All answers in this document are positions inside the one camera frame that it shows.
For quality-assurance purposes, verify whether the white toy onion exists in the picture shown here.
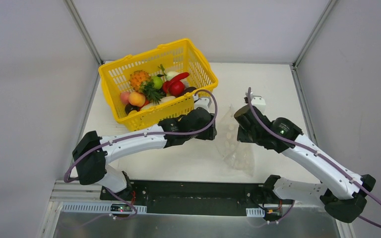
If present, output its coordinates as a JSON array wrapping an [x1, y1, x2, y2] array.
[[165, 71, 179, 81]]

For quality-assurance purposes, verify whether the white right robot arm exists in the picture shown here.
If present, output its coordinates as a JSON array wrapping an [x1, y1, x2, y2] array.
[[234, 105, 376, 223]]

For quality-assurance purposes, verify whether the clear zip top bag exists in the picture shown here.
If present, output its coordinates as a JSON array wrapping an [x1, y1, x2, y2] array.
[[214, 105, 254, 178]]

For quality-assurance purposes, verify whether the red toy chili pepper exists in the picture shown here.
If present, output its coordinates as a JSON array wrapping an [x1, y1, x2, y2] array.
[[162, 72, 190, 93]]

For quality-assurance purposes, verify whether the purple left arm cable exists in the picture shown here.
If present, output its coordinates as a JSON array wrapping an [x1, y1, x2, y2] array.
[[63, 89, 219, 221]]

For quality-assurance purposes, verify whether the green toy apple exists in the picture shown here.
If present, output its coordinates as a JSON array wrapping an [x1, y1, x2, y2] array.
[[151, 76, 164, 90]]

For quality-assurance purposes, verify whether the pink toy peach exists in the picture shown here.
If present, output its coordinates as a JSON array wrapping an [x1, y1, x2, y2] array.
[[120, 92, 130, 105]]

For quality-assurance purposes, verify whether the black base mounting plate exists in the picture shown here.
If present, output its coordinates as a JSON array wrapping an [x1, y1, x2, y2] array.
[[117, 180, 291, 216]]

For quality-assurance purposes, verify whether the yellow plastic shopping basket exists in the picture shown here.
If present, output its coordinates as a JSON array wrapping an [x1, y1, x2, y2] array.
[[99, 38, 218, 131]]

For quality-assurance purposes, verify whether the white toy radish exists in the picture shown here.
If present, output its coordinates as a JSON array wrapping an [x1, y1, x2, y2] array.
[[140, 96, 176, 111]]

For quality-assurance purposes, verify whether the purple toy eggplant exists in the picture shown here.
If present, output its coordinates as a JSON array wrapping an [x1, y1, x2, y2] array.
[[178, 87, 197, 97]]

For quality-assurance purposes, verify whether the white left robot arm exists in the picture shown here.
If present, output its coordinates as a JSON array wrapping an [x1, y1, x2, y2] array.
[[72, 108, 216, 201]]

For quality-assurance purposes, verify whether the orange toy pineapple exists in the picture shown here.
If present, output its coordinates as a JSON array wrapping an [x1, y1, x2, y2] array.
[[129, 70, 162, 103]]

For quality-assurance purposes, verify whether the orange toy peach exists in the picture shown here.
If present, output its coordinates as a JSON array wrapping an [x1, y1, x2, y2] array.
[[128, 91, 146, 107]]

